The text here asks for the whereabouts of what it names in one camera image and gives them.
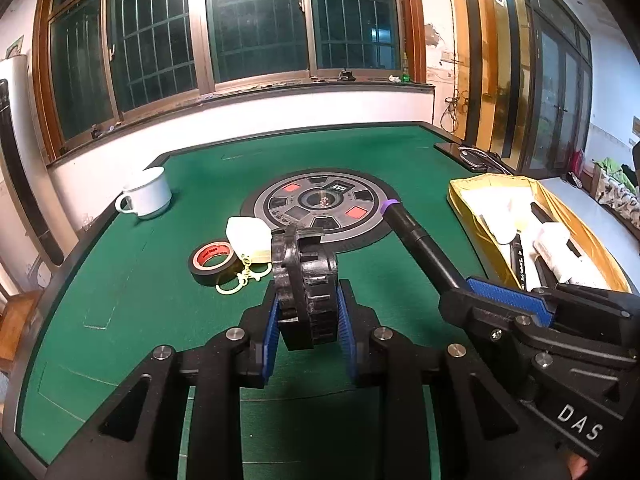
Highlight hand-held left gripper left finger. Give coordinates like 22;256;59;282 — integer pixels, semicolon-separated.
45;292;281;480

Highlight gold cardboard box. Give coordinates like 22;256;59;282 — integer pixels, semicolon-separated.
446;172;640;293

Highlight hanging cables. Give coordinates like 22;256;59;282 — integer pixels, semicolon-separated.
440;87;473;136

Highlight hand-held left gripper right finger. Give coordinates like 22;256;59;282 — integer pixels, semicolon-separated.
336;280;571;480

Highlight wooden stool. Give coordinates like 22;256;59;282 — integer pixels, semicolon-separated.
0;290;41;376

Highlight black tape roll red core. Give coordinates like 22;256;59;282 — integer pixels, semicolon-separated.
190;241;243;288

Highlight black marker beige cap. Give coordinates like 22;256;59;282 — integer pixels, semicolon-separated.
507;232;528;288

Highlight black tablet on table edge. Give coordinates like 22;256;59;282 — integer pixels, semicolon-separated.
434;141;516;177

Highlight wooden framed window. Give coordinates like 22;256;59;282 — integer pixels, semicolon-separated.
32;0;426;161

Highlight white standing air conditioner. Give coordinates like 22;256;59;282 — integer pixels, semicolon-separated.
0;55;81;266

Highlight red bag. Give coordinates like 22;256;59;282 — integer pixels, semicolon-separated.
567;150;588;188

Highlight black marker purple cap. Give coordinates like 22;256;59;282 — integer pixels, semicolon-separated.
380;200;468;293

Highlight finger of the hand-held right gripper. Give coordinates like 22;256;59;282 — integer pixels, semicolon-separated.
439;275;640;367
531;281;640;322

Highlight white ceramic mug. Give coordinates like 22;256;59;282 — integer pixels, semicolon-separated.
115;166;172;219

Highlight black marker yellow cap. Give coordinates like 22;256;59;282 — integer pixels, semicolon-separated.
529;201;583;256

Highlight round grey table control panel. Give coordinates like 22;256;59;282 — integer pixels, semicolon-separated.
240;170;401;253

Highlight glass door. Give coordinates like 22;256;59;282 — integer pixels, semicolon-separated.
515;0;596;178

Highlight black plastic gear part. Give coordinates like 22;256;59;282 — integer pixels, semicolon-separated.
270;224;341;351

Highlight bed with printed blanket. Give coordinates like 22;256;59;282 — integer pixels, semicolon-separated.
592;157;640;228

